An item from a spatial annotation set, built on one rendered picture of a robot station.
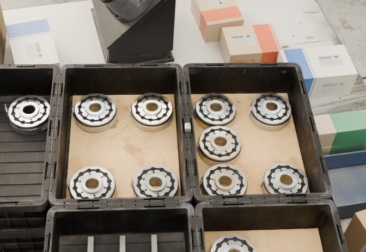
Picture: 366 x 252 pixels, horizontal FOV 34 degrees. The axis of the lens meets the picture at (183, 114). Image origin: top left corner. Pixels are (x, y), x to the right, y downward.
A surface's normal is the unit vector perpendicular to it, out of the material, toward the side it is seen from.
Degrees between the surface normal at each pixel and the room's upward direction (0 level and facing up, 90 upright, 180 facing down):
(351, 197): 0
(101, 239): 0
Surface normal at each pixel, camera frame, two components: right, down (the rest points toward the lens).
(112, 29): -0.62, -0.33
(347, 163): 0.19, 0.77
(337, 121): 0.06, -0.63
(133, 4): 0.22, 0.48
